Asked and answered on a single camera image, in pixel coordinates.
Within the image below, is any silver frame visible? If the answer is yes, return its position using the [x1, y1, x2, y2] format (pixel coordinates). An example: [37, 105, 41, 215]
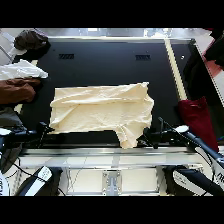
[13, 145, 224, 197]

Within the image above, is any cream shirt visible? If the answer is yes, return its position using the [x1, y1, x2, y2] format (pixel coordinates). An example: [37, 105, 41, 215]
[49, 81, 155, 150]

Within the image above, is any red garment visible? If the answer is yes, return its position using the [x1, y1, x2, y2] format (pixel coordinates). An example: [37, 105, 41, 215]
[177, 96, 220, 153]

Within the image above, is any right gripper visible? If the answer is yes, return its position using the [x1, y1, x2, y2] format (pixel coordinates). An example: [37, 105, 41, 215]
[143, 129, 178, 150]

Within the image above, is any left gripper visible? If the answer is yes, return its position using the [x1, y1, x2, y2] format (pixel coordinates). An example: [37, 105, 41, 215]
[35, 121, 55, 148]

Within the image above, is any white garment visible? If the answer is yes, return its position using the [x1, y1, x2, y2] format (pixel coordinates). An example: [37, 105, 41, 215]
[0, 59, 50, 82]

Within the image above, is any grey garment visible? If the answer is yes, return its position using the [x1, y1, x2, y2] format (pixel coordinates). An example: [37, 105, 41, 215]
[0, 105, 26, 174]

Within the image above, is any black garment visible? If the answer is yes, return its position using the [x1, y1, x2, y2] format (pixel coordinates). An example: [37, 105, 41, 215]
[13, 39, 53, 64]
[181, 39, 218, 105]

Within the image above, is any black cable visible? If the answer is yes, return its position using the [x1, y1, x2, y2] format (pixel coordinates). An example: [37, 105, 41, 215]
[5, 158, 36, 179]

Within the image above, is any dark brown garment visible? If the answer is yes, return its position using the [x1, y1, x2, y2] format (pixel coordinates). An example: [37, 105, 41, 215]
[13, 28, 50, 52]

